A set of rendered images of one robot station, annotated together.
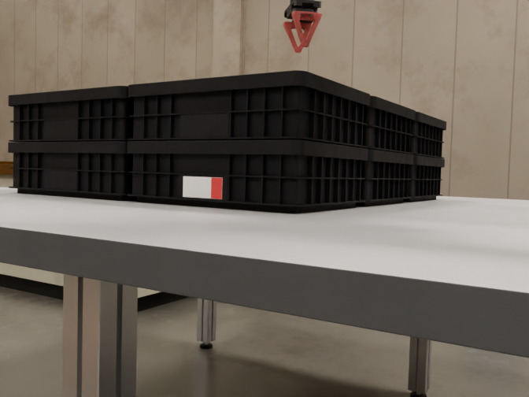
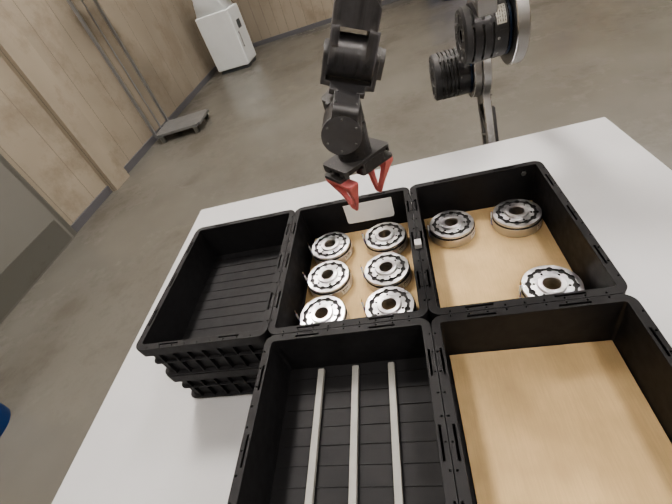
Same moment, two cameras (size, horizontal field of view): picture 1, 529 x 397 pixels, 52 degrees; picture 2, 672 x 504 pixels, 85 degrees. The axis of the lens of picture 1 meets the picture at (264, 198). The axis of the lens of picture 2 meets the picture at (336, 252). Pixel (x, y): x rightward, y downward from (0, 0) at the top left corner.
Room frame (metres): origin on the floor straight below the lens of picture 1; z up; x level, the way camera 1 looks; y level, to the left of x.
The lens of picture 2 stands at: (1.53, 0.45, 1.45)
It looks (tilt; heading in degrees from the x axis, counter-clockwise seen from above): 40 degrees down; 255
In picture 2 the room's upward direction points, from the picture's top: 21 degrees counter-clockwise
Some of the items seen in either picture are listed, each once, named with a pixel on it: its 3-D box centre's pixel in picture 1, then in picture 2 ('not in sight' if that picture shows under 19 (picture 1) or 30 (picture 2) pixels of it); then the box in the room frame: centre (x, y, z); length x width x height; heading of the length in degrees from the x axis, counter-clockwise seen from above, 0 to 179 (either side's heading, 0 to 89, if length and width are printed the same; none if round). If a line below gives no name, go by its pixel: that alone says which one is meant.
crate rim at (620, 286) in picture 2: (250, 96); (493, 230); (1.10, 0.03, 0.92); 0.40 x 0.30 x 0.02; 57
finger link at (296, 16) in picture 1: (303, 27); (368, 174); (1.28, -0.08, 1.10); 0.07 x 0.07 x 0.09; 11
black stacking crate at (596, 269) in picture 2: (249, 121); (493, 248); (1.10, 0.03, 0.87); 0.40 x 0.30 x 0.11; 57
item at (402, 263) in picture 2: not in sight; (386, 268); (1.29, -0.08, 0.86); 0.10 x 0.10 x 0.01
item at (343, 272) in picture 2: not in sight; (328, 276); (1.41, -0.16, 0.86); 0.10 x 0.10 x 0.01
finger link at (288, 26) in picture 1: (299, 31); (354, 184); (1.32, -0.07, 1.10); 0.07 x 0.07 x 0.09; 11
